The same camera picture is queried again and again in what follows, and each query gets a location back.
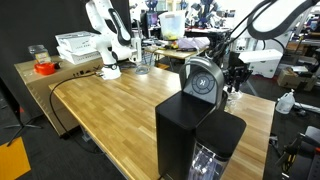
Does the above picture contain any large tan cardboard box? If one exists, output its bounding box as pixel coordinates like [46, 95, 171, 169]
[13, 54, 104, 137]

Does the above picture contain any large clear plastic bin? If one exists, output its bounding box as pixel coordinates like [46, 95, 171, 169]
[158, 9, 187, 41]

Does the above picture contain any brown cardboard box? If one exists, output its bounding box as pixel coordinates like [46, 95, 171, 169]
[276, 66, 318, 91]

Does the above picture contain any black wrist cable bundle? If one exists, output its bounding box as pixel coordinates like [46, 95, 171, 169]
[213, 0, 278, 63]

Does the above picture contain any black power cable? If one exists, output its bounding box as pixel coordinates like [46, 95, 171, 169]
[48, 71, 104, 156]

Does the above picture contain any black coffee machine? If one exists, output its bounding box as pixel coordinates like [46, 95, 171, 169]
[154, 55, 231, 180]

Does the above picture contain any white cardboard box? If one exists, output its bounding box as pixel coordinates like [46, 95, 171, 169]
[56, 46, 102, 65]
[54, 30, 98, 53]

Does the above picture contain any red tape roll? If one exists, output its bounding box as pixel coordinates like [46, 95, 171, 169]
[33, 61, 57, 76]

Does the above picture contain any clear plastic container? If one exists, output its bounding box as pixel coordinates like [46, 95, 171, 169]
[27, 44, 52, 65]

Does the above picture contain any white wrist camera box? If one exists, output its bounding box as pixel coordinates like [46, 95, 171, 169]
[237, 48, 284, 65]

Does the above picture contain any black tripod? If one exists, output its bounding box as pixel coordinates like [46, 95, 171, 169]
[0, 76, 44, 148]

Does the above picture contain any white plastic jug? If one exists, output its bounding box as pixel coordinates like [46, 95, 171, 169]
[275, 88, 296, 115]

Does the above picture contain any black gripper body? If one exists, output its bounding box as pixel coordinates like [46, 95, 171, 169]
[227, 61, 253, 83]

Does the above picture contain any orange floor mat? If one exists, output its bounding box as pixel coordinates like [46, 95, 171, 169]
[0, 136, 32, 180]

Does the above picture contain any purple cloth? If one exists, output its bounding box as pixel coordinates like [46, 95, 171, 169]
[175, 36, 211, 51]

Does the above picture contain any clear water tank black lid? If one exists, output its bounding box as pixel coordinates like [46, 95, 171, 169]
[187, 109, 248, 180]

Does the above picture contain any small wooden table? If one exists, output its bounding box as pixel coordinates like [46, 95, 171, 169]
[144, 45, 209, 71]

